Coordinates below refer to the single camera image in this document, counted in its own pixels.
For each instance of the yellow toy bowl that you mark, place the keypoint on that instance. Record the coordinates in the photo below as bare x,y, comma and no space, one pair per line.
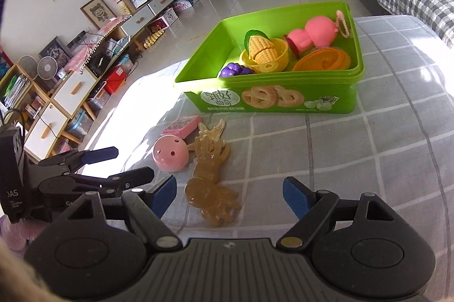
275,60

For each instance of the pink toy phone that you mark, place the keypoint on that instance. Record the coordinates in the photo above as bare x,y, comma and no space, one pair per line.
182,126

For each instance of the white desk fan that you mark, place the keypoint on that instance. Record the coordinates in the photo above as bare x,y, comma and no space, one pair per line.
45,67

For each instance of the pink pig toy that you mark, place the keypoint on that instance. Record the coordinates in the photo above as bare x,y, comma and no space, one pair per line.
319,30

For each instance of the framed cartoon picture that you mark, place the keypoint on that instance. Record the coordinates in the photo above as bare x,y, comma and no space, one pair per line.
98,13

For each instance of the dark framed picture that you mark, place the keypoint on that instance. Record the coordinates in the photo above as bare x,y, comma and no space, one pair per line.
53,52

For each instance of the orange plastic dish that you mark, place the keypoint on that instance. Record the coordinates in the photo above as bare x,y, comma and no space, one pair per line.
322,60

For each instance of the amber translucent rubber toy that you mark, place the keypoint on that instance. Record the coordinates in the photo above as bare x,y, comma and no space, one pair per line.
209,181

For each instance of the yellow toy corn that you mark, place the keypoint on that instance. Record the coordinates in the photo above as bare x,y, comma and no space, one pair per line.
262,48

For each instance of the blue and white box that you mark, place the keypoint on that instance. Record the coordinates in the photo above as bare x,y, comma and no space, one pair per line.
182,5

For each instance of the white and pink box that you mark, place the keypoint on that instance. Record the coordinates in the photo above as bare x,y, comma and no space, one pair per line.
166,18

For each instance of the purple toy grapes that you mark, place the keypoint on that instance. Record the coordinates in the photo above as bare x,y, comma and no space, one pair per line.
234,70

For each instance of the pink fuzzy cloth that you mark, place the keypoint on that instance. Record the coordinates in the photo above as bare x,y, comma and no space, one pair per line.
14,238

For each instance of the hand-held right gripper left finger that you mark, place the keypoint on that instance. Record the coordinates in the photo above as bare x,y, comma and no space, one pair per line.
164,195

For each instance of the row of yellow toy ducks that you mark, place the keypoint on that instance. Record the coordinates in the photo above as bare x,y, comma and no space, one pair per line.
153,39

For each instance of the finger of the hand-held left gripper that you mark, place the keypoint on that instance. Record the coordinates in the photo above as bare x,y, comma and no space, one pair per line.
95,155
131,178

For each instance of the pink toy ball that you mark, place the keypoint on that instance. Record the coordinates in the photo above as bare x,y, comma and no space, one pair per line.
170,154

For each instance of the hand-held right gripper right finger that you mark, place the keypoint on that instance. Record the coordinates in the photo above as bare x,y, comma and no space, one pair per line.
295,195

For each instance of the pink lace cloth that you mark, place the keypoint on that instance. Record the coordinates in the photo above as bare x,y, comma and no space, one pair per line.
103,39

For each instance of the green plastic cookie box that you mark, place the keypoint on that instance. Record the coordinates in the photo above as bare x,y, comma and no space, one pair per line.
319,96

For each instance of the beige fuzzy cloth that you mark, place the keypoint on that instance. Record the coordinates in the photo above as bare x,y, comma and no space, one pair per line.
17,277

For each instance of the grey checked tablecloth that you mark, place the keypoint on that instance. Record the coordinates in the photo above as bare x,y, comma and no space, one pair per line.
354,160

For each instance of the red storage box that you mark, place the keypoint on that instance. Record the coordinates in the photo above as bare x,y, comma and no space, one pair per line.
116,79

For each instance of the wooden white tv cabinet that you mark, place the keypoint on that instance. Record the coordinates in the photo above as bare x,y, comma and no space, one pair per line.
67,96

